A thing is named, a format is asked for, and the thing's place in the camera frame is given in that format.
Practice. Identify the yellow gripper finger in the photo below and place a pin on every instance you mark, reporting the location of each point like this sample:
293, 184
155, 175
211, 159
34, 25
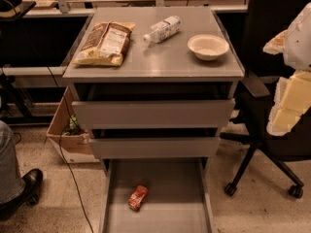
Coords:
276, 44
281, 121

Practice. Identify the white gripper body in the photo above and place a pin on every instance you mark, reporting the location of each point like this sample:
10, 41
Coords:
300, 46

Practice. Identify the red coke can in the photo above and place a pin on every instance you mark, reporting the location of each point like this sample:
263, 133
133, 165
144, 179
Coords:
136, 198

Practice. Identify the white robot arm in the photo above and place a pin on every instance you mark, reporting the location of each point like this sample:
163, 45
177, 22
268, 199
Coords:
297, 44

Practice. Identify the grey top drawer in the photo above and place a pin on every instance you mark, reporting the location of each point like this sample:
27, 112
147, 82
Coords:
153, 114

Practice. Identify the grey drawer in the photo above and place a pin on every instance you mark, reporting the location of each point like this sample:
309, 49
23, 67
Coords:
154, 147
177, 201
153, 114

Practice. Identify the grey drawer cabinet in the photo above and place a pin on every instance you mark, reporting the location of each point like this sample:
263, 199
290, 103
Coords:
165, 71

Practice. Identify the grey bottom drawer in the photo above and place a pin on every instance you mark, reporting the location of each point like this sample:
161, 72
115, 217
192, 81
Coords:
177, 201

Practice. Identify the grey middle drawer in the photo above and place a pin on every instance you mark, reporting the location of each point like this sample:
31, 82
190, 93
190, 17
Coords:
154, 147

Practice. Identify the black office chair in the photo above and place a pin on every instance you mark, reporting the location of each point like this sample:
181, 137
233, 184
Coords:
249, 30

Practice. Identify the white paper bowl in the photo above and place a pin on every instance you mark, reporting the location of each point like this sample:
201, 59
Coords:
208, 47

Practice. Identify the clear plastic water bottle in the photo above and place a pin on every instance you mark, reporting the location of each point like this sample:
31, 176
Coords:
163, 30

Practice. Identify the brown chip bag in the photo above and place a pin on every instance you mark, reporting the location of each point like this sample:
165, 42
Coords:
106, 44

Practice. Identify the cardboard box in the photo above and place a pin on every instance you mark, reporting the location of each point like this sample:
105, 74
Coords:
69, 140

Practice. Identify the black leather shoe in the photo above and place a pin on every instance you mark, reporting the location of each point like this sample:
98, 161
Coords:
29, 195

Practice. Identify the blue jeans leg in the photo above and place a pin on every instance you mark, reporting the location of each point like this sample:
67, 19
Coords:
11, 183

